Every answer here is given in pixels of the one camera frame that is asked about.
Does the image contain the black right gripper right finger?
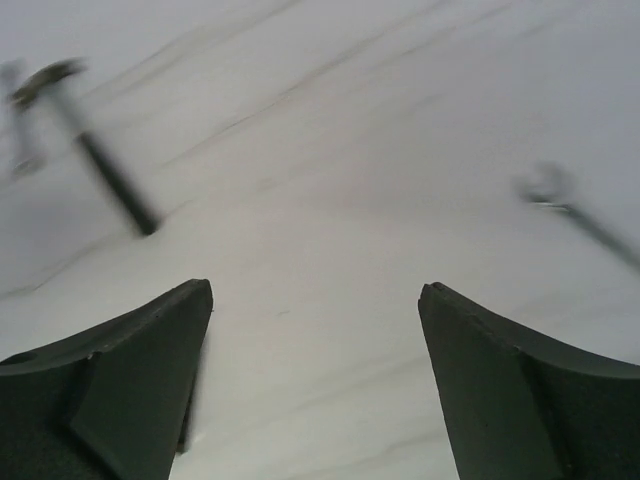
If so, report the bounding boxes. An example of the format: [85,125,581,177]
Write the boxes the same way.
[418,283,639,479]

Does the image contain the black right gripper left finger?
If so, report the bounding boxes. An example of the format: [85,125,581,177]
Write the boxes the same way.
[1,279,211,479]

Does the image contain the silver wrench right side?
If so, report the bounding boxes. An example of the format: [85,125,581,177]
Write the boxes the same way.
[513,162,639,275]

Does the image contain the black handle claw hammer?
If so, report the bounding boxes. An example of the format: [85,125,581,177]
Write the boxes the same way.
[8,57,161,236]

